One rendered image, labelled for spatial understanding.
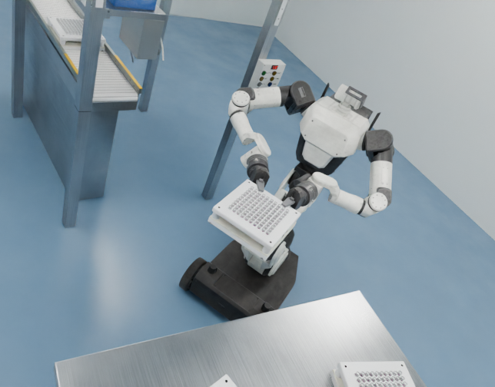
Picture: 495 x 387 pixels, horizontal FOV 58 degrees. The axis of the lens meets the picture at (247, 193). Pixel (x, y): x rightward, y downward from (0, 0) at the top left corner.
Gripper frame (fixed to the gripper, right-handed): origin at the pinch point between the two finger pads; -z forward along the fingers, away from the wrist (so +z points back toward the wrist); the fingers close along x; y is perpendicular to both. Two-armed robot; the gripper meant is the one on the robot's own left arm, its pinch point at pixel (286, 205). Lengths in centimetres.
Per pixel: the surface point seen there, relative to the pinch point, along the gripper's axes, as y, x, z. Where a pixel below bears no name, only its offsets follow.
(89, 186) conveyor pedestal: 121, 92, 18
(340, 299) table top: -36.0, 18.1, -1.0
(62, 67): 146, 24, 8
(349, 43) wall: 142, 35, 385
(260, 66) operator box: 76, -7, 81
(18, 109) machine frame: 213, 95, 27
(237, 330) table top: -18, 19, -43
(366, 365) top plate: -55, 12, -25
